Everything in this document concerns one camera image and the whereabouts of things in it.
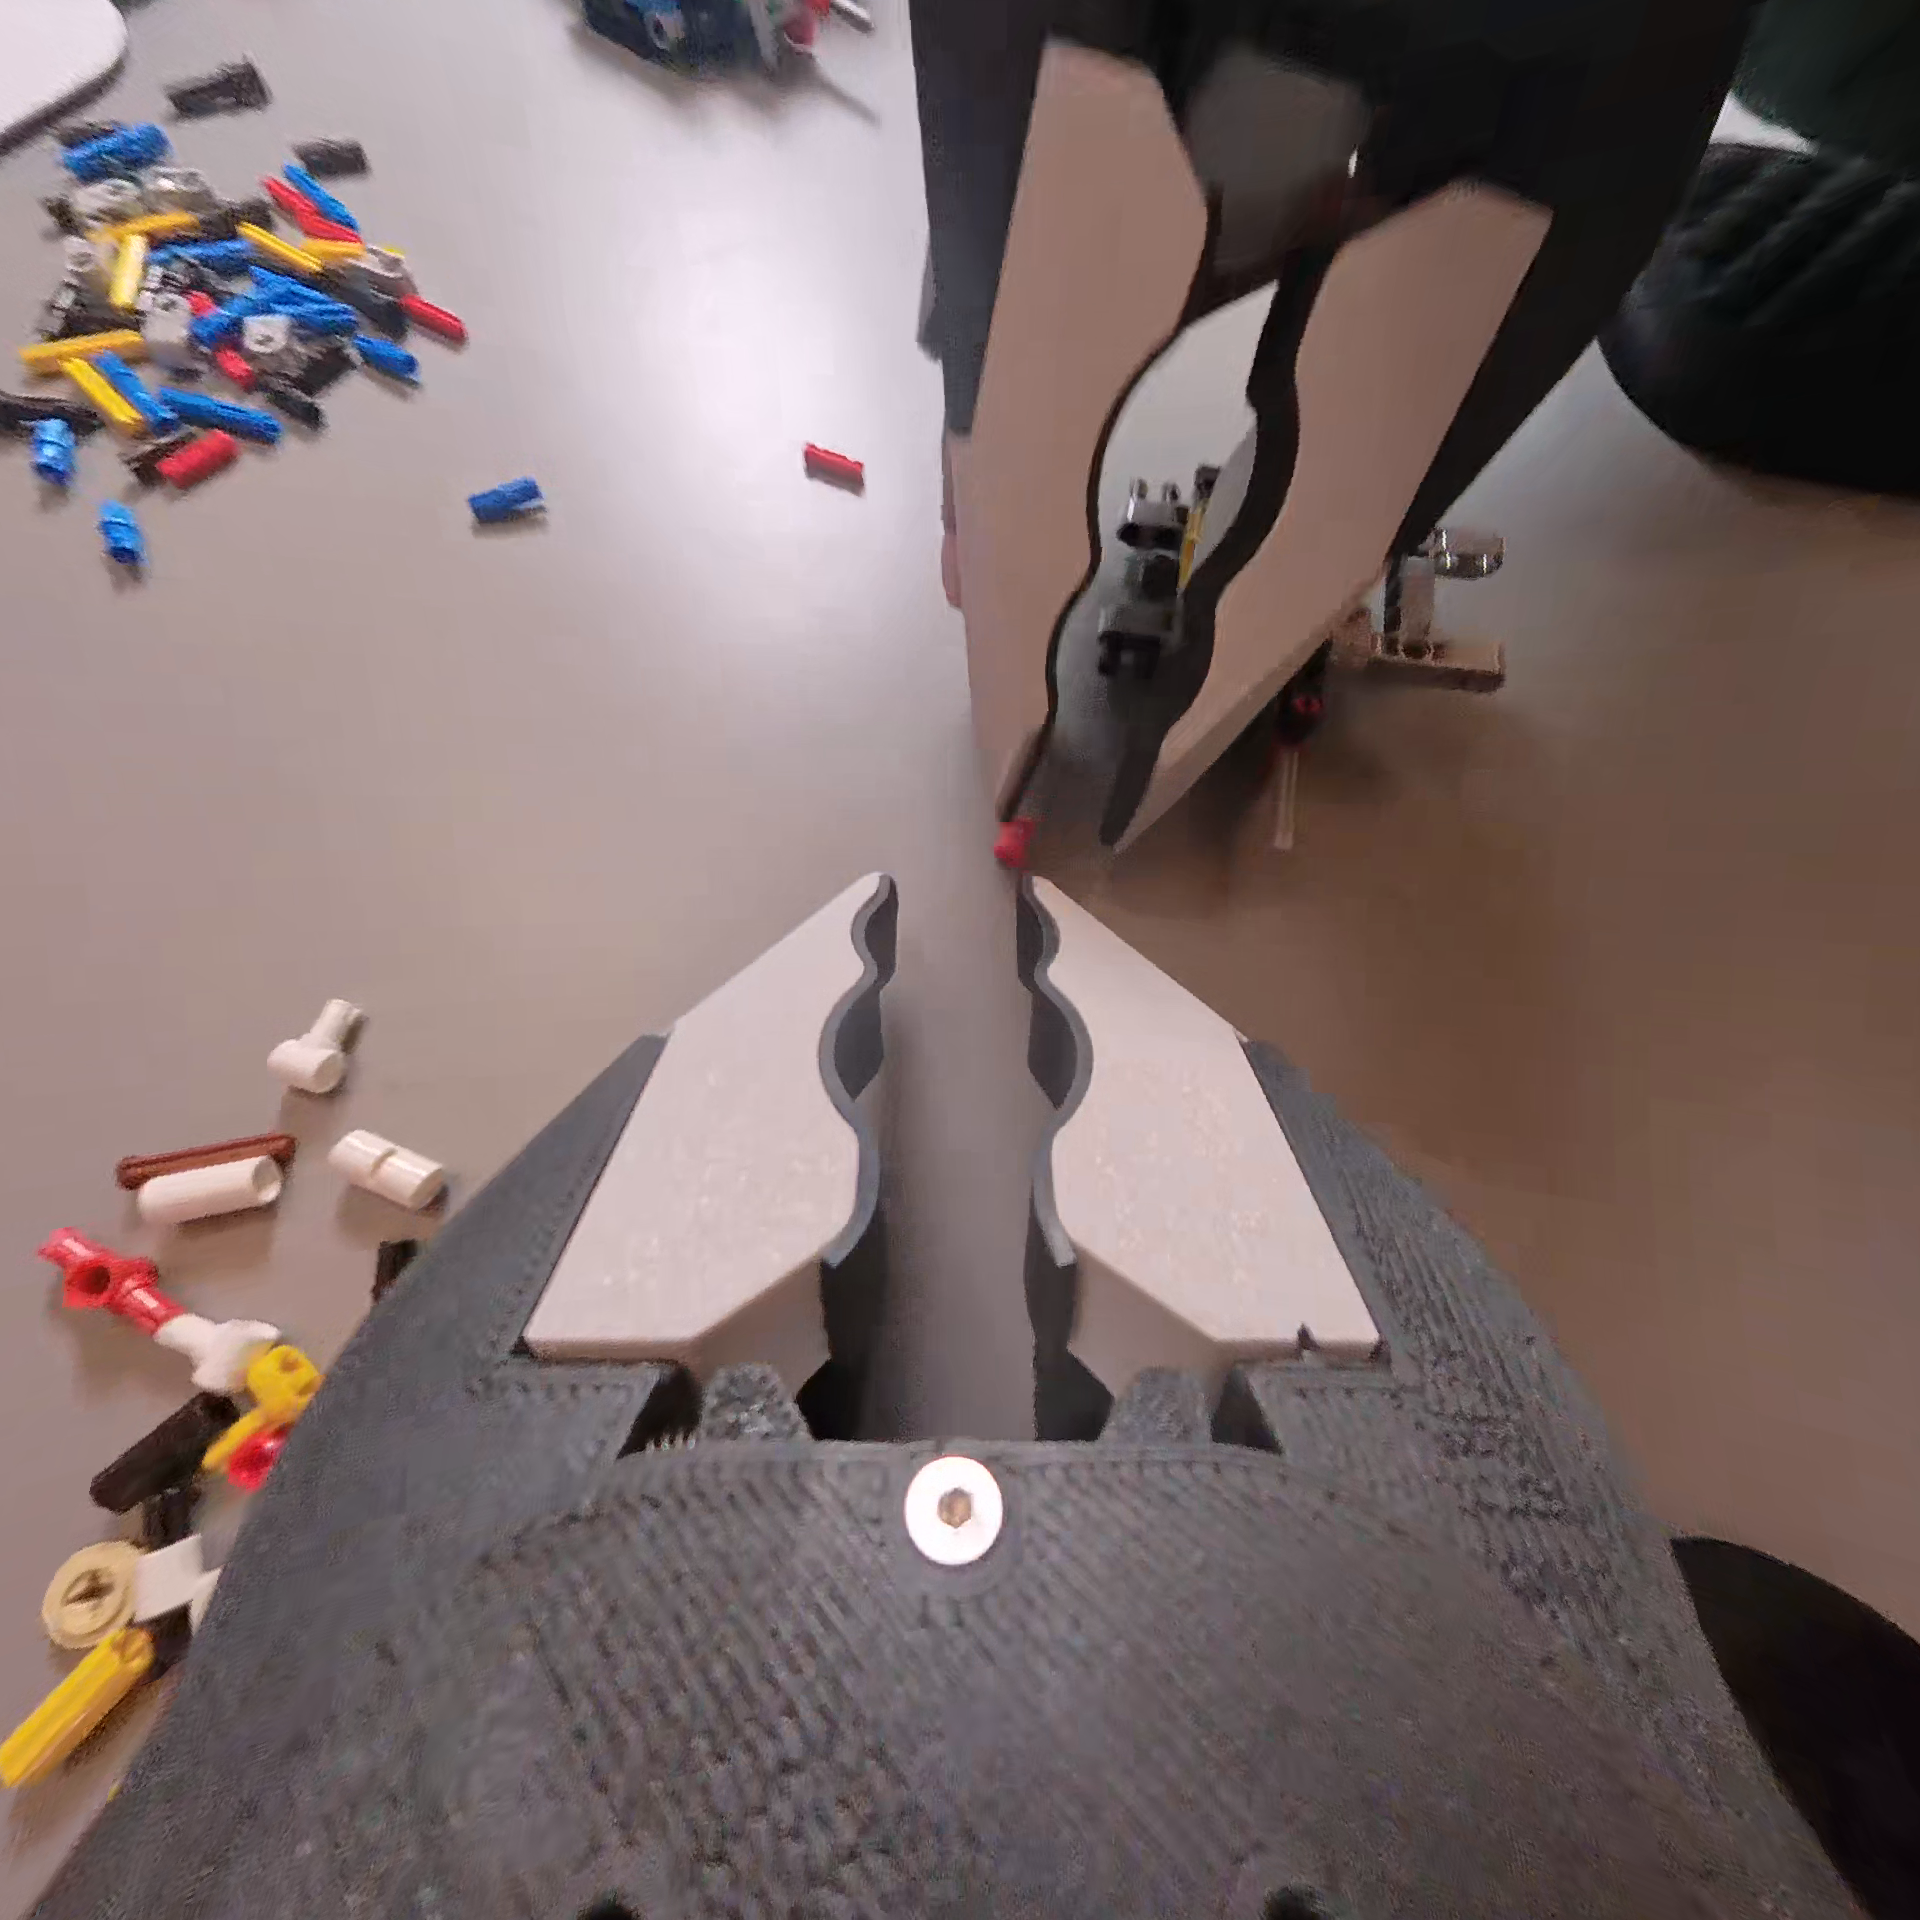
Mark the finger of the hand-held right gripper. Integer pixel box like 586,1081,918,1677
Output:
1100,179,1556,853
943,40,1215,818

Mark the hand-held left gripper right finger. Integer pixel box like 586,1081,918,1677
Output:
1017,872,1386,1368

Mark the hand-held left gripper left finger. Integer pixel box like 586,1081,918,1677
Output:
521,872,902,1368

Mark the grey lego gear assembly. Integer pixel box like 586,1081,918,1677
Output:
1101,462,1506,854

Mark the person's right forearm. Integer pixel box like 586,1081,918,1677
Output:
1725,0,1920,144

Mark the lego car chassis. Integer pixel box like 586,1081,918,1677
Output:
577,0,873,77

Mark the cluster of white lego connectors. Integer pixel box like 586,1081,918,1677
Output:
0,997,453,1794

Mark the pile of coloured lego pins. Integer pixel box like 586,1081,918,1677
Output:
0,59,467,570

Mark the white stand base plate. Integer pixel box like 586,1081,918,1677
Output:
0,0,129,144

